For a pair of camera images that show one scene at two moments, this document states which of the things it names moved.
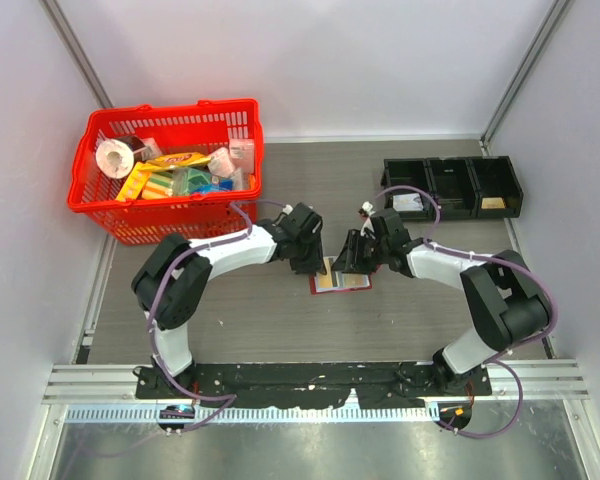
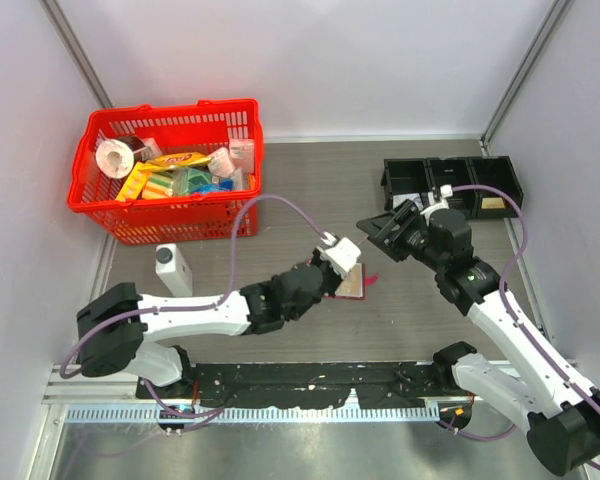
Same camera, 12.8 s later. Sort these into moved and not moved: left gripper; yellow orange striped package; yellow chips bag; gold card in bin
Moved: left gripper
Not moved: yellow chips bag; yellow orange striped package; gold card in bin
